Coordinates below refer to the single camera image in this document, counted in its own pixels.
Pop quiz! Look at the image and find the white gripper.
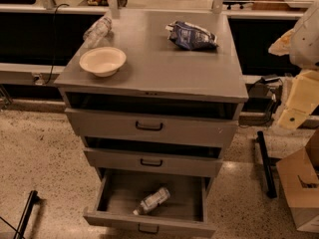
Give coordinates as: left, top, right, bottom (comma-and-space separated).
268, 29, 319, 130

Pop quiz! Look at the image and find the blue label plastic bottle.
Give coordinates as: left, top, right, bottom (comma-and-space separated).
133, 187, 170, 215

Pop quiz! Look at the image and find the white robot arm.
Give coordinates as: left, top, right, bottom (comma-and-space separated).
268, 1, 319, 129

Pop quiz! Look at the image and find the grey drawer cabinet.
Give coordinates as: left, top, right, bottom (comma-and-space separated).
53, 9, 249, 239

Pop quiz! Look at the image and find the grey middle drawer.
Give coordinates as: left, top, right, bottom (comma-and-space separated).
84, 137, 222, 177

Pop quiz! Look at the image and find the grey drawer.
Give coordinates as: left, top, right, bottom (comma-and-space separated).
84, 169, 216, 238
66, 92, 237, 148
84, 137, 222, 177

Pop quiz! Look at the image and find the grey top drawer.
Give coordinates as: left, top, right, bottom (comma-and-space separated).
66, 92, 237, 148

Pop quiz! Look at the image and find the clear crumpled plastic bottle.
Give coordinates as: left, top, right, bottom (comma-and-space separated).
83, 16, 112, 48

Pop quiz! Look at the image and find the grey bottom drawer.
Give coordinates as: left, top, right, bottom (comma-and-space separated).
84, 169, 216, 238

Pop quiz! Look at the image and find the black power adapter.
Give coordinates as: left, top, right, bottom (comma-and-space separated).
261, 74, 280, 84

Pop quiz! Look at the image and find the cardboard box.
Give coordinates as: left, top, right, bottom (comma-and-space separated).
276, 130, 319, 233

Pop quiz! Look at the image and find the blue chip bag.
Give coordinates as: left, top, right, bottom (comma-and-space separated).
165, 21, 217, 51

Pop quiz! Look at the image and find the white bowl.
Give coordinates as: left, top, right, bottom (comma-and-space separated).
79, 47, 127, 77

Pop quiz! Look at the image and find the black floor bar left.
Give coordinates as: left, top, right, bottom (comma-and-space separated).
13, 190, 40, 239

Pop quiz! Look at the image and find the black hanging cable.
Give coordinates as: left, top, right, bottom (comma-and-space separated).
43, 2, 71, 86

